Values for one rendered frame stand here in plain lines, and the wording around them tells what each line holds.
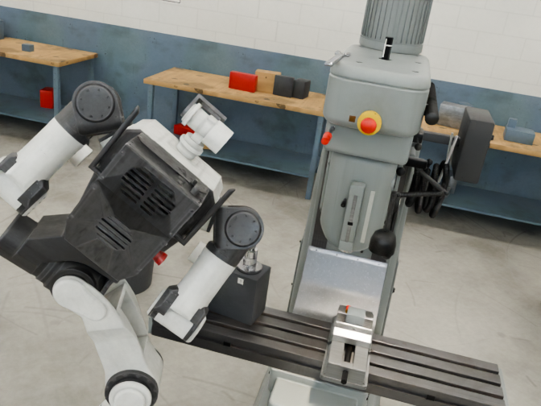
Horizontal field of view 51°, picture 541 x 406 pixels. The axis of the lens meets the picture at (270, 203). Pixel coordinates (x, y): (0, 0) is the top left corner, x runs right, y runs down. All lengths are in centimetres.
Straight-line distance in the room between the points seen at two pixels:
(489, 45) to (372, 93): 450
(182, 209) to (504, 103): 507
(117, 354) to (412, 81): 103
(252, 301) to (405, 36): 100
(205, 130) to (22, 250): 51
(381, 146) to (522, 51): 446
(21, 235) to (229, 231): 50
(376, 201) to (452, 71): 432
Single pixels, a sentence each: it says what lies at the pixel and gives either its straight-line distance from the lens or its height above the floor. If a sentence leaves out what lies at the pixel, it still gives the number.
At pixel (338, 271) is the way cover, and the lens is 228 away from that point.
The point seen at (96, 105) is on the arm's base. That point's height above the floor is 177.
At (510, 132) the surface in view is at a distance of 545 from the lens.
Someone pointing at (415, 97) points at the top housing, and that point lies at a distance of 148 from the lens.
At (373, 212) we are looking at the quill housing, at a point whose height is 146.
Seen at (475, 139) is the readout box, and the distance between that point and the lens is 193.
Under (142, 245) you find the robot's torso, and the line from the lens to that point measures 126.
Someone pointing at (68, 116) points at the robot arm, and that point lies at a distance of 135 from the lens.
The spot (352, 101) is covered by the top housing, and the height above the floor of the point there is 180.
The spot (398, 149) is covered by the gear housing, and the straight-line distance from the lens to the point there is 160.
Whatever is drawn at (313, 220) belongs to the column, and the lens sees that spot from 224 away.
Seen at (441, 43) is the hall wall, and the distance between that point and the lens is 590.
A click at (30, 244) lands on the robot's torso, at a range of 145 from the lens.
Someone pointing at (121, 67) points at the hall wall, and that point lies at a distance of 671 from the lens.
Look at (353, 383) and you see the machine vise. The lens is 188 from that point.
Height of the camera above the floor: 212
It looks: 23 degrees down
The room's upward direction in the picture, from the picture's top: 8 degrees clockwise
